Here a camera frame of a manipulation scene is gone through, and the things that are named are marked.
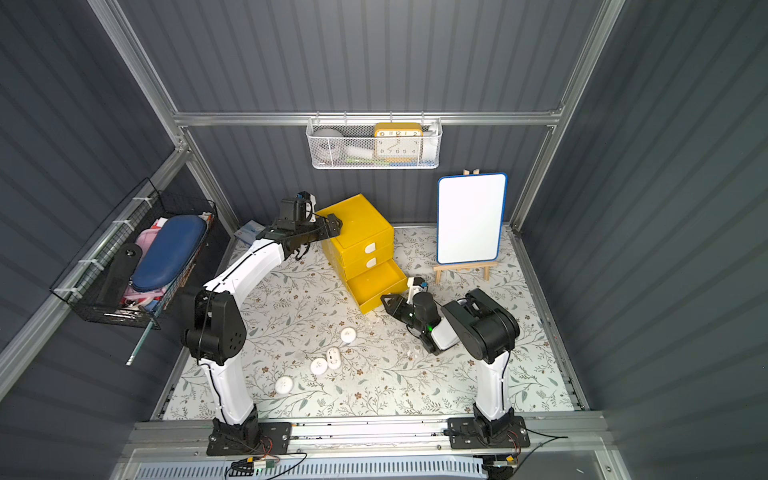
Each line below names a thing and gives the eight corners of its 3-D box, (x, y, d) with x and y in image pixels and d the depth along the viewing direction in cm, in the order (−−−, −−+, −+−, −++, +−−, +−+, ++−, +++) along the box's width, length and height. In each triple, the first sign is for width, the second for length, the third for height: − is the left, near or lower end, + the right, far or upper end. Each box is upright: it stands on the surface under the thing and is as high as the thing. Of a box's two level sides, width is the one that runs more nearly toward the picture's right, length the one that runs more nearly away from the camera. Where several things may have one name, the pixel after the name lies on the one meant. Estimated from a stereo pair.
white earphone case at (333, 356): (325, 369, 87) (324, 366, 85) (328, 350, 90) (327, 347, 88) (340, 369, 87) (339, 366, 85) (342, 350, 90) (341, 347, 88)
